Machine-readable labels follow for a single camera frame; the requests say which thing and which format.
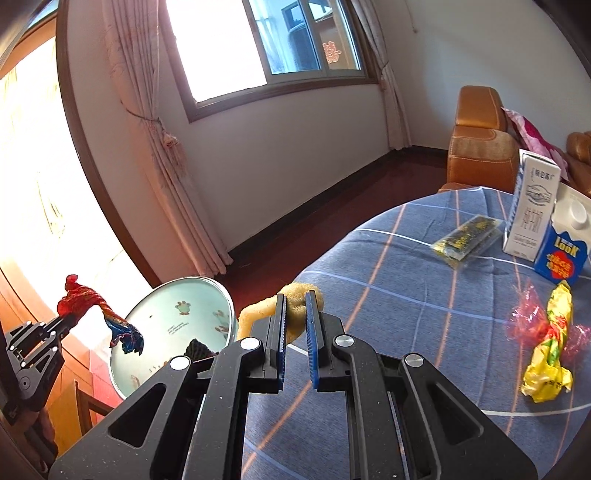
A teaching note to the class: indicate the narrow pink curtain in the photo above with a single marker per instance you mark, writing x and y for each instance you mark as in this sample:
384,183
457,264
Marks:
392,101

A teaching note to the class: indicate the orange leather armchair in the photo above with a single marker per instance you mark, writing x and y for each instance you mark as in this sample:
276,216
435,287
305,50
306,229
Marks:
480,152

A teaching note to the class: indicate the red clear cellophane wrapper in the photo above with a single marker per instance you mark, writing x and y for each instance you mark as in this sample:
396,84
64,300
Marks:
526,323

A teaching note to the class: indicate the sliding glass window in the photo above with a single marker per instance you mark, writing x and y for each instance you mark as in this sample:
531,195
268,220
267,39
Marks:
277,37

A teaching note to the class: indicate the tall white milk carton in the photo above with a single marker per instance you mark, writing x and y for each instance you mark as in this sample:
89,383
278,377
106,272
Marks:
531,207

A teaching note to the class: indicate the long pink curtain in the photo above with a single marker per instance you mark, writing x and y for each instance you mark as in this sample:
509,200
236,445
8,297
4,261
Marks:
175,184

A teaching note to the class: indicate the red foil snack wrapper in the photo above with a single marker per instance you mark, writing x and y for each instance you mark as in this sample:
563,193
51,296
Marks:
87,297

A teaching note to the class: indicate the yellow crumpled wrapper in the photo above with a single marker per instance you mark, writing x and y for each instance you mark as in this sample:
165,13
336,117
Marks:
549,350

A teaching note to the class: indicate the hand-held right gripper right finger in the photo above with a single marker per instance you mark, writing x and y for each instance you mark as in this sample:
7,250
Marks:
311,341

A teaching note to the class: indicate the light green giraffe-print trash bin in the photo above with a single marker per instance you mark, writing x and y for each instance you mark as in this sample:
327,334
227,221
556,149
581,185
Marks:
184,295

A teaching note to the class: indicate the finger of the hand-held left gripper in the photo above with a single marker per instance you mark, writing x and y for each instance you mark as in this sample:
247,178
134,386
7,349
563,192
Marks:
39,350

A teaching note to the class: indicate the flat yellow-black packet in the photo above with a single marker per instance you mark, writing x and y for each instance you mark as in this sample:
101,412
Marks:
466,240

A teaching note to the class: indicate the blue carton with white cap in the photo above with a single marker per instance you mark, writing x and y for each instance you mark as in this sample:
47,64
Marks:
561,249

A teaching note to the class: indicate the pink floral cushion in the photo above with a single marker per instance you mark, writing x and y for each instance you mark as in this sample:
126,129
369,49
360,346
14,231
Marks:
531,134

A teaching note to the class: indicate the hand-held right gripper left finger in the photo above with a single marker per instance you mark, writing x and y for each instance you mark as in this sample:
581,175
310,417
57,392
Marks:
282,341

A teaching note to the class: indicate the brown wooden door frame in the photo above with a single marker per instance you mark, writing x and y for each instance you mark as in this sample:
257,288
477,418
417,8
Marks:
102,198

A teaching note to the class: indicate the black ribbed sponge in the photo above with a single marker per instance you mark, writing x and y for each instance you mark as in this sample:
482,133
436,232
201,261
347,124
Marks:
198,348

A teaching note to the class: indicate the yellow sponge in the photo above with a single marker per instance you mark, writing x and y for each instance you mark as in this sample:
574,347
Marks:
258,316

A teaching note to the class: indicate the blue checked tablecloth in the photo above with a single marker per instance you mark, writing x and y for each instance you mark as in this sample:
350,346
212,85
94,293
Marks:
415,323

